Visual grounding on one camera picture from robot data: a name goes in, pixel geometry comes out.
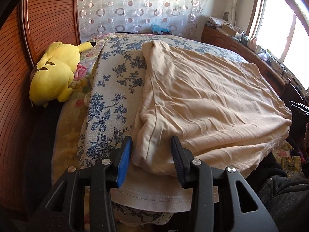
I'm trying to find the person's grey jacket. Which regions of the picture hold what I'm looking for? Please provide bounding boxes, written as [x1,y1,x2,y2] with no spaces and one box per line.
[256,169,309,232]

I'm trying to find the patterned window curtain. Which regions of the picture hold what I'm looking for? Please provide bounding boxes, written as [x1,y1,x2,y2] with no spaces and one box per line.
[224,0,244,26]

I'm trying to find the beige printed T-shirt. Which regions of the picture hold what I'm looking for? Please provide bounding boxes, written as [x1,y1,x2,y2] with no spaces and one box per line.
[111,41,293,213]

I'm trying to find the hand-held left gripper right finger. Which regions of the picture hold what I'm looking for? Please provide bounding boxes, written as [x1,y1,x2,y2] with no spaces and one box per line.
[170,135,280,232]

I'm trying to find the blue toy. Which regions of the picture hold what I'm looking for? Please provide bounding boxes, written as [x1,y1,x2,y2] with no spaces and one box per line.
[151,24,172,35]

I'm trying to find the cardboard box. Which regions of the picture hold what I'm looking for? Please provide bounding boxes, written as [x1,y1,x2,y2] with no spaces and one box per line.
[221,24,238,35]

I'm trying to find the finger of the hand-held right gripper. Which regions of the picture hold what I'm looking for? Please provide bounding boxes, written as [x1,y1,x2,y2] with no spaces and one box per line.
[288,103,309,116]

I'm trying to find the sheer circle-patterned curtain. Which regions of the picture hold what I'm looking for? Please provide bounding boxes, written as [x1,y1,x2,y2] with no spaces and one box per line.
[77,0,209,38]

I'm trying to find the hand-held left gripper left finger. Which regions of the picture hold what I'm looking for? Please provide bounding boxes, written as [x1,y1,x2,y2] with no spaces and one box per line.
[31,135,134,232]

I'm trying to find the wooden slatted wardrobe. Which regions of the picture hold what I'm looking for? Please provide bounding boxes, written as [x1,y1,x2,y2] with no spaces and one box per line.
[0,0,81,220]

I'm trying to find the wooden framed window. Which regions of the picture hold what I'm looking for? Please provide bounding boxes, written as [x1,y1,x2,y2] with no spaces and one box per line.
[251,0,309,90]

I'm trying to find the purple plastic bag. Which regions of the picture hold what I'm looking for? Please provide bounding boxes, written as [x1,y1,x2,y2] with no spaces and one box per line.
[258,49,271,62]

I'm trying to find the yellow plush toy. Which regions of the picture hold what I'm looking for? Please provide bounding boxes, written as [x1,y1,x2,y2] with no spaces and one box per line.
[28,41,97,108]

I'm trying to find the wooden low cabinet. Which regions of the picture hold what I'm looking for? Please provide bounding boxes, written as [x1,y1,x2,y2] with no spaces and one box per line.
[201,23,309,107]

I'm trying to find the blue floral bed sheet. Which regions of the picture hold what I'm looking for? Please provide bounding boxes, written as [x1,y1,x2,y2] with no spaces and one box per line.
[77,35,249,225]

